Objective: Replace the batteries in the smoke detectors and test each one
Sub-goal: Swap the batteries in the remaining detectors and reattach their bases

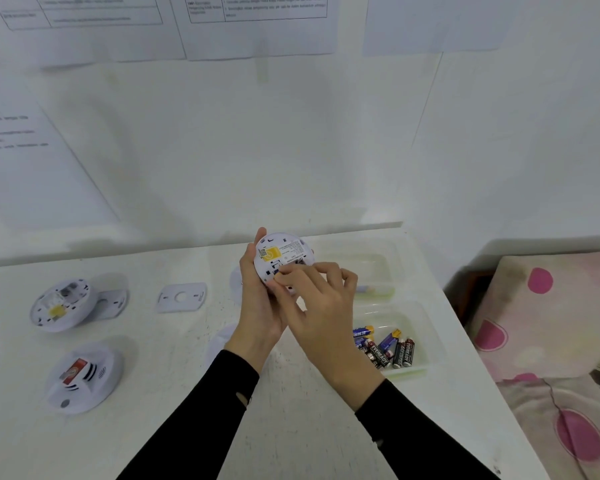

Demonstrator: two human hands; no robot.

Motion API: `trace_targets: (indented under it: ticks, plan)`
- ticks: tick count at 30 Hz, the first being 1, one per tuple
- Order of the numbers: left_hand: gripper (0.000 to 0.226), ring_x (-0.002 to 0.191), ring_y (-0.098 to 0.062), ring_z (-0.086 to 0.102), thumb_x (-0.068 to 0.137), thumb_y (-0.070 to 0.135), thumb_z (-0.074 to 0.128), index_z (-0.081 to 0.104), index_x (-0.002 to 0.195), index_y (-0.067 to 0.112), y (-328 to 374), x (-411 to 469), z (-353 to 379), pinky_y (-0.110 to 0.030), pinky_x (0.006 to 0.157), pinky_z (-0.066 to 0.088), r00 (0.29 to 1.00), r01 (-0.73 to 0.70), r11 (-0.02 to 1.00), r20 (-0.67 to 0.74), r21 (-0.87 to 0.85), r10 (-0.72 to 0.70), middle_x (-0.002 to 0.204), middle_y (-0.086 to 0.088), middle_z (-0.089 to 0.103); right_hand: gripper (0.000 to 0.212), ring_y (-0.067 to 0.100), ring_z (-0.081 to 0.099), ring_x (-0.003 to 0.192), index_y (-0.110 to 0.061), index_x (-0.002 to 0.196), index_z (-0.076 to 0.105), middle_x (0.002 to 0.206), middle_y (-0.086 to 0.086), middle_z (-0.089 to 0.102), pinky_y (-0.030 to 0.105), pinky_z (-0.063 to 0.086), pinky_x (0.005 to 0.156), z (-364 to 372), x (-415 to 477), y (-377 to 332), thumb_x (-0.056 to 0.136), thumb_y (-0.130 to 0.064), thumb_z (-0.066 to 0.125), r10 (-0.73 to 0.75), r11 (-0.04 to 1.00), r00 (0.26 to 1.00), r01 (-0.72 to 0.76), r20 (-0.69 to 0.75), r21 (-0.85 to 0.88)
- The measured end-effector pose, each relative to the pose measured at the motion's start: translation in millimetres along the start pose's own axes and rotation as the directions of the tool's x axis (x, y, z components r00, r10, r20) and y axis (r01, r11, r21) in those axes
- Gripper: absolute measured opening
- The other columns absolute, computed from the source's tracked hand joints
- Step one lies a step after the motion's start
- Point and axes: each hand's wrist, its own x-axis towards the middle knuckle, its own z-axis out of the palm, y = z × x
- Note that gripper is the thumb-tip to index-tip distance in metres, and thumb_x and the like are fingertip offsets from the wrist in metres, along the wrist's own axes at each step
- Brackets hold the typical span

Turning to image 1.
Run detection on pink dotted bedding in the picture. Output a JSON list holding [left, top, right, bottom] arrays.
[[467, 251, 600, 480]]

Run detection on person's left forearm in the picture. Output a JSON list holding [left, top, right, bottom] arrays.
[[116, 349, 261, 480]]

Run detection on white paper sheet with table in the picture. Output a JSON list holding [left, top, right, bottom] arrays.
[[169, 0, 339, 61], [0, 0, 187, 66]]

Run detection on white smoke detector green label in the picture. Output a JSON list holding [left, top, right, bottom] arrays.
[[253, 233, 317, 295]]

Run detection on pile of small batteries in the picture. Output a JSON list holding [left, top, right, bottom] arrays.
[[352, 325, 417, 370]]

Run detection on white round mounting plate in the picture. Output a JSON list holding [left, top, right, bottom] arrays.
[[82, 287, 131, 321]]

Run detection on person's left hand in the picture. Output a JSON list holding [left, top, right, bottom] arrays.
[[225, 227, 295, 363]]

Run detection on blank white paper sheet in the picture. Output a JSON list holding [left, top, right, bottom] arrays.
[[362, 0, 512, 57]]

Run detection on white smoke detector red sticker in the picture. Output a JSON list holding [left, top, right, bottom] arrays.
[[44, 345, 126, 416]]

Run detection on white paper sheet text lines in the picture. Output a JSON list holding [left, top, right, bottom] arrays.
[[0, 101, 122, 231]]

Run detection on white smoke detector open compartment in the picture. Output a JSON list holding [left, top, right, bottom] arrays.
[[29, 278, 99, 333]]

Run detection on person's right hand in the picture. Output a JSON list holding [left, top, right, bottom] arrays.
[[268, 262, 378, 393]]

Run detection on white rounded-square mounting plate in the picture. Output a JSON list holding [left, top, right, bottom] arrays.
[[155, 282, 209, 314]]

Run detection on person's right forearm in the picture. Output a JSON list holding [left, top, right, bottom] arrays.
[[337, 367, 501, 480]]

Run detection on clear plastic tray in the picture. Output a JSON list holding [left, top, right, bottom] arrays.
[[307, 239, 407, 301], [351, 299, 449, 379]]

